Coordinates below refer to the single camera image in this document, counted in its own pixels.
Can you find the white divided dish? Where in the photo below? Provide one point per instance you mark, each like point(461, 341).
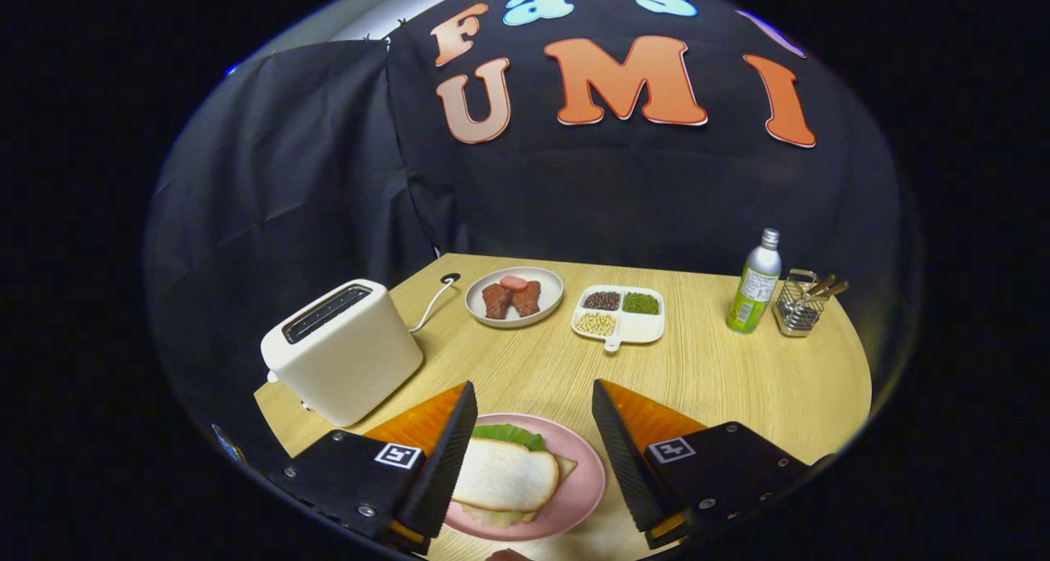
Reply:
point(644, 327)

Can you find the pink round plate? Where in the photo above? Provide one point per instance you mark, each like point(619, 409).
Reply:
point(582, 495)

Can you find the brown meat piece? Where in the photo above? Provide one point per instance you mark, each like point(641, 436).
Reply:
point(496, 301)
point(527, 298)

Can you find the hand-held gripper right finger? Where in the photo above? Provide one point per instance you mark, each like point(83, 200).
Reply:
point(627, 471)

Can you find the toasted bread slice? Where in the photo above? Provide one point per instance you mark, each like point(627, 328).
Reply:
point(504, 475)

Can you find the white toaster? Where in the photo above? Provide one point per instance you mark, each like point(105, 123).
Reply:
point(353, 372)

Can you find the white sandwich bread slice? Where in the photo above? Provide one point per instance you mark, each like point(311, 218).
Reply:
point(566, 467)

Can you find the pile of yellow soybeans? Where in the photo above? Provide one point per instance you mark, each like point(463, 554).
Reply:
point(596, 324)

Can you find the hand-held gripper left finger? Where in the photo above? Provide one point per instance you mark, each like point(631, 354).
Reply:
point(447, 471)

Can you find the black backdrop cloth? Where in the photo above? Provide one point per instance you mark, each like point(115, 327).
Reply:
point(574, 200)

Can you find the grey round plate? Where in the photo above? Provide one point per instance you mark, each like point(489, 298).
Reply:
point(550, 286)

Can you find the green lettuce leaf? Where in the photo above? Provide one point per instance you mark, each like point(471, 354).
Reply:
point(509, 436)

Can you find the pile of dark red beans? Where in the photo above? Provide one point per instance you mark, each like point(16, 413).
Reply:
point(602, 301)

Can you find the red sausage slice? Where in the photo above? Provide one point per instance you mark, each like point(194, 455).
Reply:
point(514, 283)

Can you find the pile of green mung beans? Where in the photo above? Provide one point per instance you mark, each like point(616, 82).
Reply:
point(641, 303)

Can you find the green and silver bottle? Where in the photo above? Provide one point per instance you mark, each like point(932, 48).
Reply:
point(753, 294)

